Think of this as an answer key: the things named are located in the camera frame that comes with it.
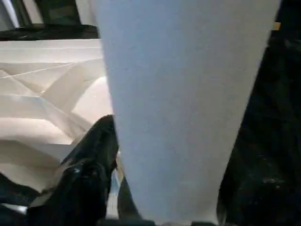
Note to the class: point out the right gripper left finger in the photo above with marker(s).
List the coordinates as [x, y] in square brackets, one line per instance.
[82, 179]

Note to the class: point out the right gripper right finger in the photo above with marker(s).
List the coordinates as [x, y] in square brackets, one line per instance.
[256, 179]

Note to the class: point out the white plastic table leg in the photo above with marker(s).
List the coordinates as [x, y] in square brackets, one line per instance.
[183, 94]

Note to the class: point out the small yellow label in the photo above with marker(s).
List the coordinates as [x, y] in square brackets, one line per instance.
[276, 26]

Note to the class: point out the white glass-door cabinet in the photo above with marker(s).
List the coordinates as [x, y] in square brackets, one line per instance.
[28, 11]

